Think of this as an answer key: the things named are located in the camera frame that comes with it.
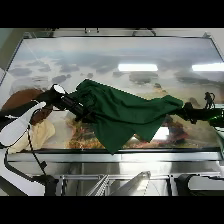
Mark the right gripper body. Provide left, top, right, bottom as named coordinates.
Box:
left=181, top=101, right=200, bottom=125

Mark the dark green T-shirt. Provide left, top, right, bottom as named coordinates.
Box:
left=68, top=78, right=185, bottom=155

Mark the cream garment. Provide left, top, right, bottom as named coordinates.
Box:
left=6, top=117, right=57, bottom=155

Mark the brown garment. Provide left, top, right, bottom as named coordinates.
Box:
left=1, top=87, right=55, bottom=126

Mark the silver frame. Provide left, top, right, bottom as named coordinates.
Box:
left=0, top=30, right=224, bottom=197

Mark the black cable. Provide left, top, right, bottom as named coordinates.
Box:
left=25, top=123, right=49, bottom=174

